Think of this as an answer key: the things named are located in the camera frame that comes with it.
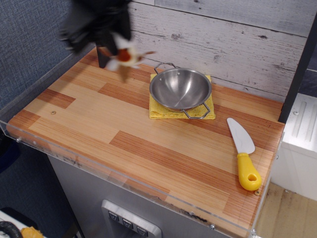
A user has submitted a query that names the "yellow folded cloth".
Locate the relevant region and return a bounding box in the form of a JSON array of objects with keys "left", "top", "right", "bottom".
[{"left": 149, "top": 74, "right": 216, "bottom": 119}]

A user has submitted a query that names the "black vertical post right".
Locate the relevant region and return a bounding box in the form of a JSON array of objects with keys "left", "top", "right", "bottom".
[{"left": 278, "top": 15, "right": 317, "bottom": 123}]

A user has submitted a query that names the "stainless steel two-handled bowl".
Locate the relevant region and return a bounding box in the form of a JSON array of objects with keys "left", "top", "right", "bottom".
[{"left": 149, "top": 62, "right": 212, "bottom": 119}]

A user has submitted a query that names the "clear acrylic table guard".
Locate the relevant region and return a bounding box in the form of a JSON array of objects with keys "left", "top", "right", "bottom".
[{"left": 0, "top": 49, "right": 284, "bottom": 238}]

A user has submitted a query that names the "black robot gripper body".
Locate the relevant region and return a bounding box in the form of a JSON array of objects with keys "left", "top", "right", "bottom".
[{"left": 58, "top": 0, "right": 131, "bottom": 53}]

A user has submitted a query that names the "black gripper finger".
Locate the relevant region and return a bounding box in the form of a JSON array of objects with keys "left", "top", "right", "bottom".
[{"left": 96, "top": 32, "right": 118, "bottom": 56}]

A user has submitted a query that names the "black hose with yellow object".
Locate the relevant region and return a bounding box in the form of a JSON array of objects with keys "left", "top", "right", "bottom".
[{"left": 0, "top": 221, "right": 43, "bottom": 238}]

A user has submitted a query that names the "black vertical post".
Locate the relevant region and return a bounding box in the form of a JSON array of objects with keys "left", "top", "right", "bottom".
[
  {"left": 97, "top": 47, "right": 110, "bottom": 68},
  {"left": 278, "top": 15, "right": 317, "bottom": 123}
]

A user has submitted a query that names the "black vertical post left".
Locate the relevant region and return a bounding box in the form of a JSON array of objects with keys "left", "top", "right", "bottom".
[{"left": 97, "top": 47, "right": 110, "bottom": 68}]

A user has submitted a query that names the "white aluminium side rail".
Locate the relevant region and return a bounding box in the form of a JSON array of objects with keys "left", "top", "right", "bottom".
[{"left": 282, "top": 93, "right": 317, "bottom": 157}]

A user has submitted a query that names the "grey cabinet button panel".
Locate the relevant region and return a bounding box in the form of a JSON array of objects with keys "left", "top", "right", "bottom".
[{"left": 102, "top": 199, "right": 162, "bottom": 238}]

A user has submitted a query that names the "white brown plush dog toy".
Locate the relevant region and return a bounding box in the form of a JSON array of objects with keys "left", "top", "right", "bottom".
[{"left": 106, "top": 33, "right": 156, "bottom": 82}]

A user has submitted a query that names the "white knife with yellow handle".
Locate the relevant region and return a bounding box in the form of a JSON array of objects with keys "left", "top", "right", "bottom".
[{"left": 227, "top": 118, "right": 262, "bottom": 191}]

